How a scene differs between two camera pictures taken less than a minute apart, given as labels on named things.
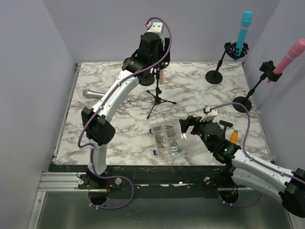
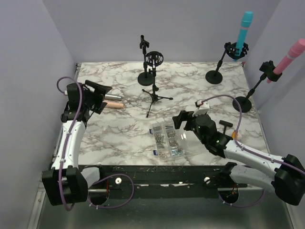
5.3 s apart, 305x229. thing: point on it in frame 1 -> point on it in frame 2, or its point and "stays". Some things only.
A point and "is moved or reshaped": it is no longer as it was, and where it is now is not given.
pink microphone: (297, 48) stays
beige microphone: (161, 76) is moved or reshaped
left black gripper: (166, 47) -> (99, 91)
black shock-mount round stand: (215, 77) stays
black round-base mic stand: (146, 79) stays
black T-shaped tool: (225, 124) stays
